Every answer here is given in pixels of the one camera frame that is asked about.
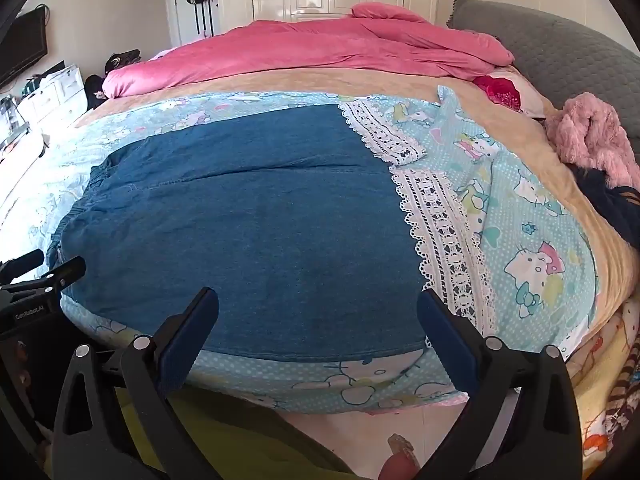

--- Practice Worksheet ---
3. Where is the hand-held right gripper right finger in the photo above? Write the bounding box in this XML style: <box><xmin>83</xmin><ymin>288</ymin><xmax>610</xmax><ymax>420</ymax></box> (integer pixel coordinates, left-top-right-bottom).
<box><xmin>417</xmin><ymin>288</ymin><xmax>588</xmax><ymax>480</ymax></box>

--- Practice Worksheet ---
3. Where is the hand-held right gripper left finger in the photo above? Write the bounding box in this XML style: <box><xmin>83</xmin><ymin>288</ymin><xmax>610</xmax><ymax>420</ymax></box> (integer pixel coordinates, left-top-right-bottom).
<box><xmin>52</xmin><ymin>286</ymin><xmax>221</xmax><ymax>480</ymax></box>

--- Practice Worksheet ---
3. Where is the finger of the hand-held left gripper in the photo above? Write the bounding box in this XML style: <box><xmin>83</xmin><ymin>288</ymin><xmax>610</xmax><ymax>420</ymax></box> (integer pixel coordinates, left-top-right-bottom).
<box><xmin>0</xmin><ymin>256</ymin><xmax>87</xmax><ymax>306</ymax></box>
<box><xmin>0</xmin><ymin>249</ymin><xmax>45</xmax><ymax>282</ymax></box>

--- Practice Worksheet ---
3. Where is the blue denim pants lace trim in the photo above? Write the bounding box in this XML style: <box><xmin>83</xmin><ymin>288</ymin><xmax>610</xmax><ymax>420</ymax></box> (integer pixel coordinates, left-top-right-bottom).
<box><xmin>44</xmin><ymin>100</ymin><xmax>501</xmax><ymax>363</ymax></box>

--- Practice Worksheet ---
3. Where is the white scalloped furniture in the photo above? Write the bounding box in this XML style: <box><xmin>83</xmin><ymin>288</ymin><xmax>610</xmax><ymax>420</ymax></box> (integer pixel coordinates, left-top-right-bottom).
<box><xmin>0</xmin><ymin>115</ymin><xmax>83</xmax><ymax>261</ymax></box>

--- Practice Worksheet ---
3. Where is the person's yellow-green clothing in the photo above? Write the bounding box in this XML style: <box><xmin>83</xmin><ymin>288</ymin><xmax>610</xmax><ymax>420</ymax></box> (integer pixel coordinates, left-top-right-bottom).
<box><xmin>115</xmin><ymin>385</ymin><xmax>361</xmax><ymax>480</ymax></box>

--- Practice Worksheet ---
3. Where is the person's foot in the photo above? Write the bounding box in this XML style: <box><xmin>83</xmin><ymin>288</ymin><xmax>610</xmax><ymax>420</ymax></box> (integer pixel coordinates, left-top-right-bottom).
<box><xmin>387</xmin><ymin>432</ymin><xmax>418</xmax><ymax>480</ymax></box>

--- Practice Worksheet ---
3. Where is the light blue cartoon cat sheet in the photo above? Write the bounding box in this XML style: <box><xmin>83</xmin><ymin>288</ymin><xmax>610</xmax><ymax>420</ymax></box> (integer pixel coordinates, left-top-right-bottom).
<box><xmin>0</xmin><ymin>85</ymin><xmax>601</xmax><ymax>416</ymax></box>

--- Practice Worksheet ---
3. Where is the white drawer cabinet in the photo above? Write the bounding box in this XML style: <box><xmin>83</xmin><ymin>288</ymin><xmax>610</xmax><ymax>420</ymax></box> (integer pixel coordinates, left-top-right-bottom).
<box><xmin>20</xmin><ymin>62</ymin><xmax>86</xmax><ymax>121</ymax></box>

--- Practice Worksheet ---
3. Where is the yellow cartoon printed blanket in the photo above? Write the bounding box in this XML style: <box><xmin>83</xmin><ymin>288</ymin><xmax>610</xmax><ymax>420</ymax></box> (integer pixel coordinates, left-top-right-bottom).
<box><xmin>565</xmin><ymin>290</ymin><xmax>640</xmax><ymax>480</ymax></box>

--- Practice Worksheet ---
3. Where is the black cloth item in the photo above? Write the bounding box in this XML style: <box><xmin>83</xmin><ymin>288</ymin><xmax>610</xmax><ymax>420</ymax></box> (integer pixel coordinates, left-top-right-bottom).
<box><xmin>84</xmin><ymin>75</ymin><xmax>107</xmax><ymax>111</ymax></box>

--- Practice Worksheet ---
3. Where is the dark navy garment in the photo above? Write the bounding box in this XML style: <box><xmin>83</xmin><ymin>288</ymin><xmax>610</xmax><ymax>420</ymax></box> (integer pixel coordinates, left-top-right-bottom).
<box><xmin>580</xmin><ymin>167</ymin><xmax>640</xmax><ymax>261</ymax></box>

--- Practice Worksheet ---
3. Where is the dark handbag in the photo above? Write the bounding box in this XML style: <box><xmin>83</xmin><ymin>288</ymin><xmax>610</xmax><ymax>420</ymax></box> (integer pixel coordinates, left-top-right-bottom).
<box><xmin>102</xmin><ymin>49</ymin><xmax>142</xmax><ymax>73</ymax></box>

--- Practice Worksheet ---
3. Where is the pink fluffy garment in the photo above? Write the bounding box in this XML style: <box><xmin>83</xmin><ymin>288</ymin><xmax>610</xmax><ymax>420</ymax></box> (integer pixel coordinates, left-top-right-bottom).
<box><xmin>545</xmin><ymin>92</ymin><xmax>640</xmax><ymax>186</ymax></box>

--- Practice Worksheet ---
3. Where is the red floral pillow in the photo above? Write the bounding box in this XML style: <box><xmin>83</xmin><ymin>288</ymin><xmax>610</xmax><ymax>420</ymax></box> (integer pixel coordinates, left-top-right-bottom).
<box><xmin>472</xmin><ymin>67</ymin><xmax>548</xmax><ymax>118</ymax></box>

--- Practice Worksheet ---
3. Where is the tan bed sheet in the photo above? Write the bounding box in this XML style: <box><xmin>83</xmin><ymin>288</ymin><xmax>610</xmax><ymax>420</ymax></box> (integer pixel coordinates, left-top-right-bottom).
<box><xmin>75</xmin><ymin>65</ymin><xmax>640</xmax><ymax>341</ymax></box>

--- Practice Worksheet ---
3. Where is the white door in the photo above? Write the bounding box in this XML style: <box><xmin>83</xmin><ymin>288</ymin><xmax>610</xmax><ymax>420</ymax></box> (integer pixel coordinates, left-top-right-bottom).
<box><xmin>162</xmin><ymin>0</ymin><xmax>223</xmax><ymax>46</ymax></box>

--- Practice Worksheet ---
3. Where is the pink duvet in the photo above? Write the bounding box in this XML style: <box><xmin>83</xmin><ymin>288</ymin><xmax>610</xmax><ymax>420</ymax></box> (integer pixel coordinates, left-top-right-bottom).
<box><xmin>102</xmin><ymin>2</ymin><xmax>516</xmax><ymax>100</ymax></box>

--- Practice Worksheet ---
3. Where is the grey quilted headboard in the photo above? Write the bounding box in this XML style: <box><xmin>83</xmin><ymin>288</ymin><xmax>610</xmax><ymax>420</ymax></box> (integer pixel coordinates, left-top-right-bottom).
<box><xmin>446</xmin><ymin>0</ymin><xmax>640</xmax><ymax>121</ymax></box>

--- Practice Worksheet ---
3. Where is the black wall television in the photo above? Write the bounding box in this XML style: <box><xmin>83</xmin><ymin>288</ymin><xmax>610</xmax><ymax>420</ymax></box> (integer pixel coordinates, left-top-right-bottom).
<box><xmin>0</xmin><ymin>7</ymin><xmax>49</xmax><ymax>88</ymax></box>

